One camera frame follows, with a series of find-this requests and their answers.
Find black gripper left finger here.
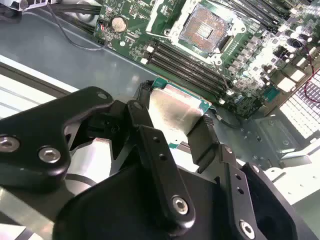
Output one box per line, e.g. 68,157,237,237
0,79,196,237

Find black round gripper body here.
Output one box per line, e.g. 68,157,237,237
53,159,237,240

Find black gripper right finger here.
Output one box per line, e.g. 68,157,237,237
186,113,299,240

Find silver topped CPU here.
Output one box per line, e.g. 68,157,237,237
148,76,216,151

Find thin wire locking lever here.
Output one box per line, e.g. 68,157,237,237
214,60,233,90

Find metal socket cover frame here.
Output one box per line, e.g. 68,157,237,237
146,0,193,39

